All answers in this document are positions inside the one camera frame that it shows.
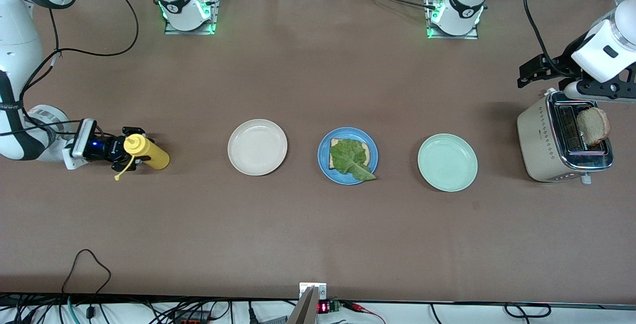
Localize green lettuce leaf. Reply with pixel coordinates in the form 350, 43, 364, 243
330, 139, 377, 182

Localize black floor cable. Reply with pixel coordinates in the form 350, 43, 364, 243
430, 303, 552, 321

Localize pale green round plate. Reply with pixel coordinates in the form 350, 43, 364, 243
417, 134, 478, 193

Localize blue round plate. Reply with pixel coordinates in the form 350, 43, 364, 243
318, 127, 379, 186

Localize yellow squeeze bottle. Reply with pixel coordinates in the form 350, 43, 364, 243
114, 134, 170, 181

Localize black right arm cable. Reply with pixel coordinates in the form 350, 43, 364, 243
0, 0, 140, 138

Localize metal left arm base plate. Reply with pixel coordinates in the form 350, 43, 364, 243
425, 0, 480, 40

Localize thin black looped cable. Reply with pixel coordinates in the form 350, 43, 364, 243
61, 249, 112, 320

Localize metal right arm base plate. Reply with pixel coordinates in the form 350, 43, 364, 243
164, 0, 222, 35

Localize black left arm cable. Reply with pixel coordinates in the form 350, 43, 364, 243
523, 0, 569, 74

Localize red black clip leads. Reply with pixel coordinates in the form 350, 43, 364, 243
343, 302, 387, 324

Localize black cable tangle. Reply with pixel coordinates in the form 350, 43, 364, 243
0, 292, 234, 324

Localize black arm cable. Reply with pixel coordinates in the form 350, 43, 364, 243
523, 0, 569, 74
0, 0, 140, 138

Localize small metal table bracket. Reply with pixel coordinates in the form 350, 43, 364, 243
299, 282, 327, 301

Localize white round plate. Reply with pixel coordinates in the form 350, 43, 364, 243
228, 119, 288, 176

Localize brown bread slice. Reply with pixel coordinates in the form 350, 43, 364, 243
329, 138, 371, 169
576, 107, 611, 147

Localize beige chrome toaster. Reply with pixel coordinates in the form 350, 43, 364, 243
517, 89, 614, 185

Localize grey slanted metal bar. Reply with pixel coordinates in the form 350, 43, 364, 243
287, 287, 318, 324

